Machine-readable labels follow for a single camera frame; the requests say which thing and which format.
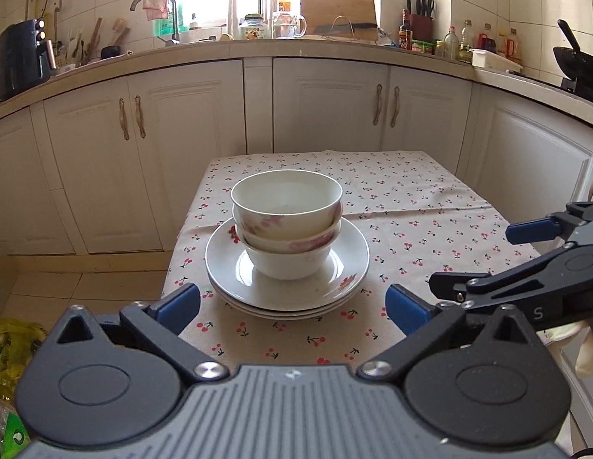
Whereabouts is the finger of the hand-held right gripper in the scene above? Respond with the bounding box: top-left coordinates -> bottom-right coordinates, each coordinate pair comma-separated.
505,202 -> 593,244
429,244 -> 577,308

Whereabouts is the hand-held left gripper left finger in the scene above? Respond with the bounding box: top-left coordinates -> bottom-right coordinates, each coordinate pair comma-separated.
55,283 -> 230,386

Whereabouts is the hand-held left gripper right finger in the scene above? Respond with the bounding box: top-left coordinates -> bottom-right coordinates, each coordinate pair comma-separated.
357,284 -> 533,386

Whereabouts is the white fruit print plate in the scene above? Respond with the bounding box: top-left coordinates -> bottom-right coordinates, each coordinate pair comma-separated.
215,277 -> 364,321
208,268 -> 369,317
205,217 -> 370,311

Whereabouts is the white pink flower bowl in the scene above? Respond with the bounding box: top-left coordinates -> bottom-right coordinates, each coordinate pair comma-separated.
233,205 -> 342,255
230,169 -> 344,242
240,229 -> 341,281

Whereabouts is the person's right hand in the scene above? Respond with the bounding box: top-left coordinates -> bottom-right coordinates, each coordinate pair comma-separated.
547,320 -> 593,378

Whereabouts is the cherry print tablecloth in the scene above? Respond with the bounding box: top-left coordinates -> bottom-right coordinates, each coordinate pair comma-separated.
162,150 -> 541,369

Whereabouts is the green yellow plastic bag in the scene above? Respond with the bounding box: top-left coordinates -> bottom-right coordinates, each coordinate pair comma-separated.
0,318 -> 51,459

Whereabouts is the white plastic tray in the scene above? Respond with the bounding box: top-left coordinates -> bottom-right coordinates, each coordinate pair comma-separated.
471,48 -> 524,73

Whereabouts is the black wok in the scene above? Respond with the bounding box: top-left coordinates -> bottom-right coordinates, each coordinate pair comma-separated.
553,19 -> 593,101

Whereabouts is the red label oil bottle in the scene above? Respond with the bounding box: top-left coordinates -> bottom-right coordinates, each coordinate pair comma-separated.
478,23 -> 497,53

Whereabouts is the tall clear oil bottle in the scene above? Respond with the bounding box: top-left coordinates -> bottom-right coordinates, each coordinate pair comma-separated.
460,20 -> 475,63

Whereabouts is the dark red knife block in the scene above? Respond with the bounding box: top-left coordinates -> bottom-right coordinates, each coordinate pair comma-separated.
405,0 -> 435,41

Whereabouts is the dark soy sauce bottle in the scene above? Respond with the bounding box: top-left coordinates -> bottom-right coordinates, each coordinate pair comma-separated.
398,8 -> 414,50

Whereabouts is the wooden spatula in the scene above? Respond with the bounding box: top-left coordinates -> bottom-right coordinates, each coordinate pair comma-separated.
88,16 -> 103,63

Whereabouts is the wooden brush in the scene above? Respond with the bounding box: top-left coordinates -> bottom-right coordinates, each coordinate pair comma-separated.
112,18 -> 132,46

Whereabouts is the glass jar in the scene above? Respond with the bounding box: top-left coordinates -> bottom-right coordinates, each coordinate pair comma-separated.
239,13 -> 266,40

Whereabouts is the metal sink faucet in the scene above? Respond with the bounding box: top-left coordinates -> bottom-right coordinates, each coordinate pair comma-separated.
130,0 -> 180,46

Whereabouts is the wooden cutting board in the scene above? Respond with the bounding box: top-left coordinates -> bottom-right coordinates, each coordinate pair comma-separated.
300,0 -> 376,36

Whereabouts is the black air fryer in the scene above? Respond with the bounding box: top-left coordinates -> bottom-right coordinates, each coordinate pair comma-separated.
0,19 -> 58,101

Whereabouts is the glass pitcher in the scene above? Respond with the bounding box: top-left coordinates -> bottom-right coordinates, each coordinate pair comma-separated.
272,11 -> 307,39

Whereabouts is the pink cloth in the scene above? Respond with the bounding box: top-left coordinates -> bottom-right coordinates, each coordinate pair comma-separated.
142,0 -> 170,21

